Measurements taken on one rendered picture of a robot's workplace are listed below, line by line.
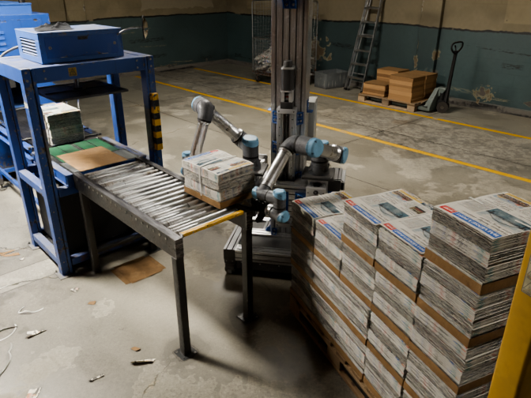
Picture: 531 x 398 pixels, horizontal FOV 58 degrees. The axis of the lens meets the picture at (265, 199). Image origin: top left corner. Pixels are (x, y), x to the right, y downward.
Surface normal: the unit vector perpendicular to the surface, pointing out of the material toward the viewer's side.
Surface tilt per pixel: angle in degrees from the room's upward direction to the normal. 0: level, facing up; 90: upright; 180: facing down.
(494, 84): 90
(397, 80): 90
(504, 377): 90
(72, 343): 0
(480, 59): 90
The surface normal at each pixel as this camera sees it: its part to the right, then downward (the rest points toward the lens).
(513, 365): -0.92, 0.16
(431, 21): -0.74, 0.28
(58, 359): 0.00, -0.91
